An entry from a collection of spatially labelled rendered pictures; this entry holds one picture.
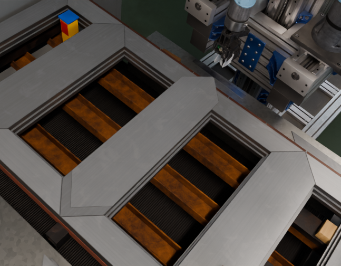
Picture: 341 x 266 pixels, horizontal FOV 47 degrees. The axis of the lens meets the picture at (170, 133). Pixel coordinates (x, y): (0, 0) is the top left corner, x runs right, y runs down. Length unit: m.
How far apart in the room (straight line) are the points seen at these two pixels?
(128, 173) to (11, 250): 0.43
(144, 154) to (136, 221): 0.25
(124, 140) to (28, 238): 0.43
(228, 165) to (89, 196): 0.59
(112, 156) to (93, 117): 0.35
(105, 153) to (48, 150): 0.31
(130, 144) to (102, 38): 0.52
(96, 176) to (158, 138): 0.26
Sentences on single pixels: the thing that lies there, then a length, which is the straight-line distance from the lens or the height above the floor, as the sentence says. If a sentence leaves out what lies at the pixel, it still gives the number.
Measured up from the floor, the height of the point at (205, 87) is 0.87.
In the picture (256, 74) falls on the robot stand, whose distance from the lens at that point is 1.84.
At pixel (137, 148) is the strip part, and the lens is 1.33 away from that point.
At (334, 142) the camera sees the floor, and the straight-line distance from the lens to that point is 2.76.
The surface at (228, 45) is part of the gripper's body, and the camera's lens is 1.42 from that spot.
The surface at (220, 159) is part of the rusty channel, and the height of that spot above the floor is 0.68.
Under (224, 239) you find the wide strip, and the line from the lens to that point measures 1.24.
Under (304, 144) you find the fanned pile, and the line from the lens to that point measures 1.70.
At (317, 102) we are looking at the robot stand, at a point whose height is 0.21.
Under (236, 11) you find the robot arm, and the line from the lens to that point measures 1.33.
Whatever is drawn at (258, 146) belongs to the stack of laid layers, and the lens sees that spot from 1.45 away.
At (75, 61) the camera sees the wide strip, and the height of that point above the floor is 0.87.
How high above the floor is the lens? 2.00
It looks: 56 degrees down
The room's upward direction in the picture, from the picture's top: 13 degrees clockwise
